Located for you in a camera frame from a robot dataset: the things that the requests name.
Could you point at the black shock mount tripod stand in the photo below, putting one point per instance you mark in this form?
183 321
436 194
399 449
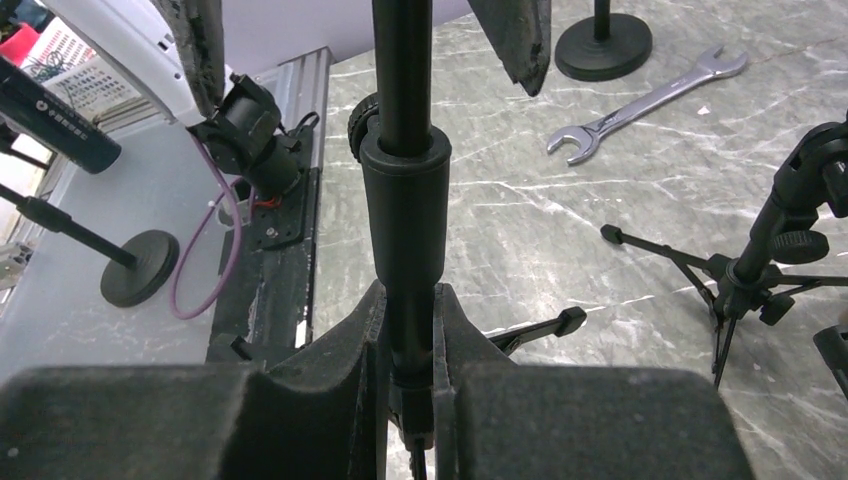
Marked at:
400 356

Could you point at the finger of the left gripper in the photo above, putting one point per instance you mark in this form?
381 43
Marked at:
197 26
519 32

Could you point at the black handheld microphone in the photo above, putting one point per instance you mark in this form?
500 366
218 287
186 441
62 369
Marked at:
44 116

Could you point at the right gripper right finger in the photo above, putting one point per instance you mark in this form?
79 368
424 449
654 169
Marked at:
495 419

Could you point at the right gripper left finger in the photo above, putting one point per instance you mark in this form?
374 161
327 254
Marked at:
199 424

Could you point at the silver wrench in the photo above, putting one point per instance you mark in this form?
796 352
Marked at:
587 137

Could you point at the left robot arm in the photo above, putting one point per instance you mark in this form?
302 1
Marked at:
132 46

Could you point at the black round base stand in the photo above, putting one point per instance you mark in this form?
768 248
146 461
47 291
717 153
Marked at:
604 47

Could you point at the small black tripod stand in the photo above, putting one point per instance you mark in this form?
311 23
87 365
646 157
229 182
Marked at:
814 174

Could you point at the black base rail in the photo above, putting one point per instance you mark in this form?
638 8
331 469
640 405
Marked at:
265 311

